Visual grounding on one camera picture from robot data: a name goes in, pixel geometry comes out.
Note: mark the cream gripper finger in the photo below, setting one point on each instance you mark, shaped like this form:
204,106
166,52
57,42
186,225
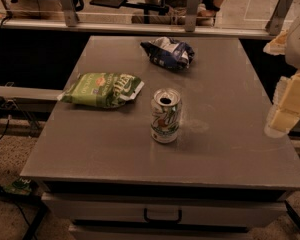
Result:
284,114
277,46

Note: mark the blue chip bag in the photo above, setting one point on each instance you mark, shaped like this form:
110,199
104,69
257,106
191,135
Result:
169,53

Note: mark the white green 7up can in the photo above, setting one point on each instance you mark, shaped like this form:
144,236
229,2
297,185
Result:
166,107

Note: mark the green chip bag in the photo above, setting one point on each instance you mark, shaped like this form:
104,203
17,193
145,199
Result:
103,90

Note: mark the white drawer cabinet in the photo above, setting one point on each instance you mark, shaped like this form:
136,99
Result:
114,217

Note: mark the green packet on floor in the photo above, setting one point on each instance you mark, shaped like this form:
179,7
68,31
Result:
19,187

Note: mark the metal rail with brackets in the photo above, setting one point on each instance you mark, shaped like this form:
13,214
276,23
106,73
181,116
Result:
120,24

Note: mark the black drawer handle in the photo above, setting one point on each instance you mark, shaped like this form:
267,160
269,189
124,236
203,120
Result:
161,217

